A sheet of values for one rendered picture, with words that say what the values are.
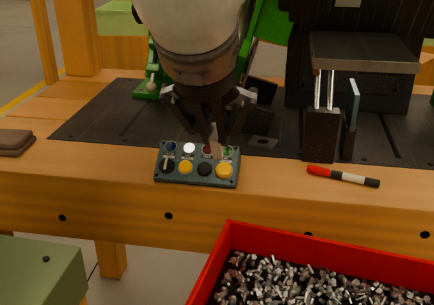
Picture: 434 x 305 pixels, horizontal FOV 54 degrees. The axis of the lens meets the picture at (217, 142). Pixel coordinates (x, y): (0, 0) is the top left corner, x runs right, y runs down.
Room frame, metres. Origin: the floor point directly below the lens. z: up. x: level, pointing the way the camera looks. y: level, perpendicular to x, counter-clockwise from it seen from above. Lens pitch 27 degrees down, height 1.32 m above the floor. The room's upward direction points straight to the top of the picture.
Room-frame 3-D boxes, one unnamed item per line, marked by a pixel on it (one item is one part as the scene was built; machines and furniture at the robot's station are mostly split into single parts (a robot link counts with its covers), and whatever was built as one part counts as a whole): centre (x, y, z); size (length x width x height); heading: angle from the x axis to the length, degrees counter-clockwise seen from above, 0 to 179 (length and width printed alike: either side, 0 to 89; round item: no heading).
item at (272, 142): (0.80, -0.10, 0.90); 0.06 x 0.04 x 0.01; 66
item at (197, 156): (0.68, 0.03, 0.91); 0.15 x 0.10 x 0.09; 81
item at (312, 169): (0.66, -0.23, 0.91); 0.13 x 0.02 x 0.02; 66
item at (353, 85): (0.77, -0.26, 0.97); 0.10 x 0.02 x 0.14; 171
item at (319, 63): (0.83, -0.26, 1.11); 0.39 x 0.16 x 0.03; 171
